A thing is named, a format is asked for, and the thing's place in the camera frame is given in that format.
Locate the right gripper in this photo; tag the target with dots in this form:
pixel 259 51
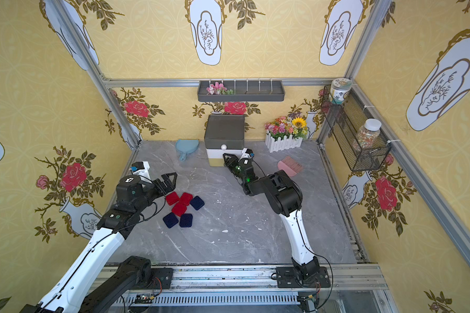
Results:
pixel 235 163

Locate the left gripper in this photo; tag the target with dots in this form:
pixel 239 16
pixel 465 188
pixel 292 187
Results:
pixel 156 186

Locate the three-drawer storage cabinet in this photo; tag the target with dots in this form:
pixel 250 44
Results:
pixel 224 135

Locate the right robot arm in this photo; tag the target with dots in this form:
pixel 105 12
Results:
pixel 285 199

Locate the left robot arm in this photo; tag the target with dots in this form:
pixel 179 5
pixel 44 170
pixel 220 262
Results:
pixel 72 293

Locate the red brooch box left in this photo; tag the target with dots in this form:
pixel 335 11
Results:
pixel 172 198

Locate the red brooch box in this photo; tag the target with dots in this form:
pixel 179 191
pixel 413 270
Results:
pixel 186 198
pixel 172 198
pixel 179 209

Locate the red brooch box upper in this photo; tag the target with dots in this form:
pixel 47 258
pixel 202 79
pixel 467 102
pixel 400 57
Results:
pixel 186 198

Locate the red brooch box lower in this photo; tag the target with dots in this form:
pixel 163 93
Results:
pixel 179 209

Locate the navy brooch box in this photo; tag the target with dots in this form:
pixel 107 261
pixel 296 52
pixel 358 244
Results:
pixel 170 220
pixel 197 203
pixel 186 220

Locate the navy brooch box bottom left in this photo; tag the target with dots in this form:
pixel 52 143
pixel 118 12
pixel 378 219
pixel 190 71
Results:
pixel 170 220

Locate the navy brooch box bottom right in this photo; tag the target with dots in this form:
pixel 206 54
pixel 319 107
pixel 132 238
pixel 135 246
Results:
pixel 186 220

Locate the blue dustpan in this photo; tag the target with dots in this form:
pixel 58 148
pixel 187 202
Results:
pixel 185 148

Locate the flowers in white fence planter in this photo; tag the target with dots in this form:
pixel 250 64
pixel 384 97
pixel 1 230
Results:
pixel 285 133

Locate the pink flowers on shelf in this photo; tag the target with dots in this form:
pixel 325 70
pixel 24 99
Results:
pixel 218 89

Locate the small circuit board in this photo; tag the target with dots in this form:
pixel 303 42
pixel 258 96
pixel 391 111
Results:
pixel 144 298

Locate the jar with patterned lid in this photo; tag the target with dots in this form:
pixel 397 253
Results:
pixel 339 90

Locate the glass jar white lid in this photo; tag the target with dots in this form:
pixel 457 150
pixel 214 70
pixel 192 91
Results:
pixel 367 135

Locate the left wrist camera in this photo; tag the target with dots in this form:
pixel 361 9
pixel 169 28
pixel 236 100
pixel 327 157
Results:
pixel 141 168

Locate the grey wall shelf tray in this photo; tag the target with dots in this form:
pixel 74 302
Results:
pixel 255 90

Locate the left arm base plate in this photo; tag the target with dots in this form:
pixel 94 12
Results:
pixel 161 278

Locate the black wire basket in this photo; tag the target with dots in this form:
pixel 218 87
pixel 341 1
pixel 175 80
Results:
pixel 343 123

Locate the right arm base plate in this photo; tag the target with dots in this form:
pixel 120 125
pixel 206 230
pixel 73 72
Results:
pixel 289 277

